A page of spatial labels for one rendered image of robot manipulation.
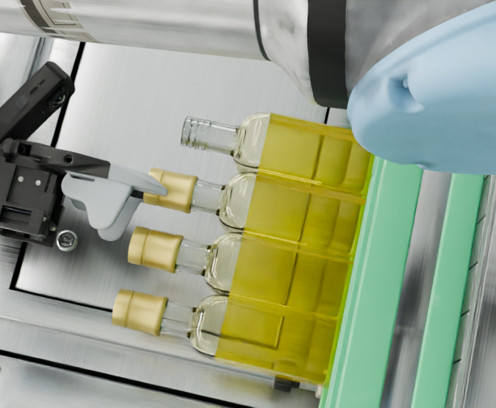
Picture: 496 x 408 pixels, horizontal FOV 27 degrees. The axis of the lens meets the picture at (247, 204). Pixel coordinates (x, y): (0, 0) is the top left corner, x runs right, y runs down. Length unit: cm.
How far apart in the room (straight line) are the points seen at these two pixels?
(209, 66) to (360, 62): 77
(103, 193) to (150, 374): 23
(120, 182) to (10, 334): 25
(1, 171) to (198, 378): 30
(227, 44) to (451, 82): 10
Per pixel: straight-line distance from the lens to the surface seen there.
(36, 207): 92
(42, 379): 108
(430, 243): 80
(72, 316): 104
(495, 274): 78
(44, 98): 95
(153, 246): 91
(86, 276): 106
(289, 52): 36
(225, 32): 38
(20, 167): 93
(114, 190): 91
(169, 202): 92
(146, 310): 90
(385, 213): 80
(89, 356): 107
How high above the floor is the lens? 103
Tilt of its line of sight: 2 degrees up
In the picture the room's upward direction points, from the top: 78 degrees counter-clockwise
